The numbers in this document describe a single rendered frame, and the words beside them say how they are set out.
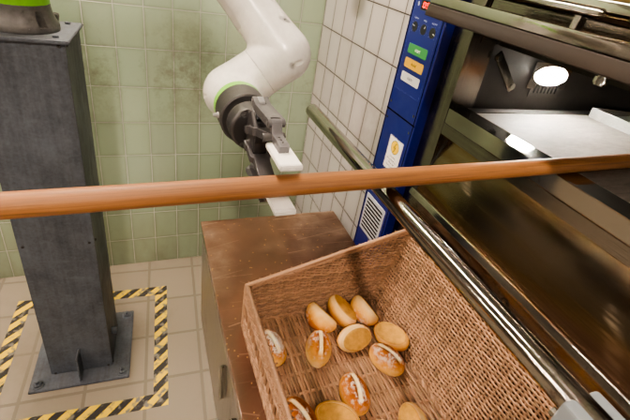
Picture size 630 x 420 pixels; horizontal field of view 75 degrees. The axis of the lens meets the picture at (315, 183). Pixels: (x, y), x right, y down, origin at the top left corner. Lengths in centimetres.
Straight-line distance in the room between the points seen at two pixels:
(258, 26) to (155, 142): 114
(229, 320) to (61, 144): 64
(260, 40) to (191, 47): 94
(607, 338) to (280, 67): 74
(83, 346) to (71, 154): 77
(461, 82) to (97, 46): 127
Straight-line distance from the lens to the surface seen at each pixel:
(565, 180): 88
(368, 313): 117
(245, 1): 83
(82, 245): 144
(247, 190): 53
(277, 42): 81
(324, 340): 108
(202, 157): 192
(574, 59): 70
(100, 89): 180
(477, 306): 50
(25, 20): 121
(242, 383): 107
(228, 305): 122
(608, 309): 88
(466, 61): 108
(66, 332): 171
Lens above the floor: 147
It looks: 30 degrees down
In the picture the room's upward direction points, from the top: 10 degrees clockwise
